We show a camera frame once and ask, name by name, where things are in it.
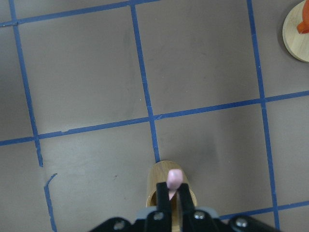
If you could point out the wooden mug tree stand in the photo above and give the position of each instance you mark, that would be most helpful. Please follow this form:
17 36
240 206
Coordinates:
296 44

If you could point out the bamboo cylinder holder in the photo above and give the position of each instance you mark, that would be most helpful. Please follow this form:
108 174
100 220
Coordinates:
175 203

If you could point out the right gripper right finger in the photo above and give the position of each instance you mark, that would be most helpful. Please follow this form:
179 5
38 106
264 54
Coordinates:
186 203

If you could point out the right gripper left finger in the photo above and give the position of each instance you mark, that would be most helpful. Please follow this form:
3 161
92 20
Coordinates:
162 198

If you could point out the orange cup on stand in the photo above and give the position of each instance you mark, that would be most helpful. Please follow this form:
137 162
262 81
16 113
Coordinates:
303 26

